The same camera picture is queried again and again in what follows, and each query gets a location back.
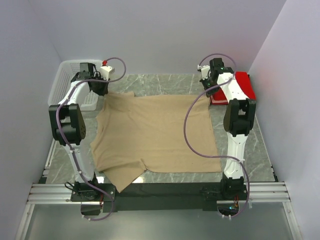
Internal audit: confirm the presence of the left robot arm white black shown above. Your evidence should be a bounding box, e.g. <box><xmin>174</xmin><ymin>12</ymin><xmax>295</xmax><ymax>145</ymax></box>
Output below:
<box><xmin>48</xmin><ymin>70</ymin><xmax>109</xmax><ymax>201</ymax></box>

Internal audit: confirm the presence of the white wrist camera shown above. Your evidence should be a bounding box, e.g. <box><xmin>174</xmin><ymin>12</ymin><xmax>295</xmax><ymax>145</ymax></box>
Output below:
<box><xmin>99</xmin><ymin>60</ymin><xmax>115</xmax><ymax>81</ymax></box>
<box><xmin>197</xmin><ymin>65</ymin><xmax>211</xmax><ymax>80</ymax></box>

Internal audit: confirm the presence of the white plastic basket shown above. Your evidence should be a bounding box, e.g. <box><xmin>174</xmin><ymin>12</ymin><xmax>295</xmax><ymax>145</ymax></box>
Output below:
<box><xmin>47</xmin><ymin>59</ymin><xmax>102</xmax><ymax>111</ymax></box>

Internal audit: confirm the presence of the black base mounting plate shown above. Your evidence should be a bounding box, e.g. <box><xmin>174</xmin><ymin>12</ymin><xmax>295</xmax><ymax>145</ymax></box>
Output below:
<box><xmin>64</xmin><ymin>180</ymin><xmax>251</xmax><ymax>218</ymax></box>

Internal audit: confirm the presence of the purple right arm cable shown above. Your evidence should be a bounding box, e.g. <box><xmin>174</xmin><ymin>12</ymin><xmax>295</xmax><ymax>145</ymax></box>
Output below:
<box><xmin>183</xmin><ymin>52</ymin><xmax>252</xmax><ymax>219</ymax></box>

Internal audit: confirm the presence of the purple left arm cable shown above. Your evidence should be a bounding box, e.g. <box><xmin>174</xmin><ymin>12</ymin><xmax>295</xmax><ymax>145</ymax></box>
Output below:
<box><xmin>56</xmin><ymin>57</ymin><xmax>127</xmax><ymax>222</ymax></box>

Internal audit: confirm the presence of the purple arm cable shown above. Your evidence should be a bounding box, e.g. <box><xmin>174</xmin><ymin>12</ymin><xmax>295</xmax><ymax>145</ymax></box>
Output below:
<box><xmin>183</xmin><ymin>52</ymin><xmax>252</xmax><ymax>219</ymax></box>
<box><xmin>56</xmin><ymin>57</ymin><xmax>127</xmax><ymax>222</ymax></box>

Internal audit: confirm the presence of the aluminium frame rail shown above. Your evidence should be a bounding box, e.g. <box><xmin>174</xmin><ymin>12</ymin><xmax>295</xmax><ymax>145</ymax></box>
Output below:
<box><xmin>26</xmin><ymin>182</ymin><xmax>291</xmax><ymax>205</ymax></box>

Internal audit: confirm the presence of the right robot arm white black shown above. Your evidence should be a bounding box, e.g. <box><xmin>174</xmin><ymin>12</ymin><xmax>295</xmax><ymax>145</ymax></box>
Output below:
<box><xmin>200</xmin><ymin>70</ymin><xmax>256</xmax><ymax>200</ymax></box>

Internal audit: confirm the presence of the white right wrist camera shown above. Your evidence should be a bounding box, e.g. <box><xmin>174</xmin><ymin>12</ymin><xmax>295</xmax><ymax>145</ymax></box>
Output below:
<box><xmin>197</xmin><ymin>65</ymin><xmax>211</xmax><ymax>80</ymax></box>

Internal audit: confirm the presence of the folded red t-shirt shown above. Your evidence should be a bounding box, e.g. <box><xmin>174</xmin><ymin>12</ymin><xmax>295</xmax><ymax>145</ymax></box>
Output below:
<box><xmin>210</xmin><ymin>71</ymin><xmax>256</xmax><ymax>105</ymax></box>

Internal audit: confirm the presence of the beige t-shirt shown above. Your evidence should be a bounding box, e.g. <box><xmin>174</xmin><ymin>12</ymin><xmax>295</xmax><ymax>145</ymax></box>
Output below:
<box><xmin>90</xmin><ymin>92</ymin><xmax>222</xmax><ymax>192</ymax></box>

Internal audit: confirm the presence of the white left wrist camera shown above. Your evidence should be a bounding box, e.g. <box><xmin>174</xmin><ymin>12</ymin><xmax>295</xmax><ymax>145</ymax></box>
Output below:
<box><xmin>99</xmin><ymin>60</ymin><xmax>115</xmax><ymax>81</ymax></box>

